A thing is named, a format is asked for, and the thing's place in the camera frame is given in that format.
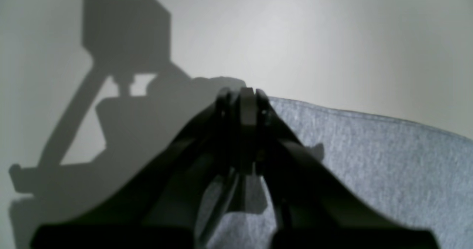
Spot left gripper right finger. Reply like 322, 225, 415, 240
239, 88, 439, 249

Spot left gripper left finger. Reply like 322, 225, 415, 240
30, 88, 241, 249

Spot grey T-shirt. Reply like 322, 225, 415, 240
196, 96, 473, 249

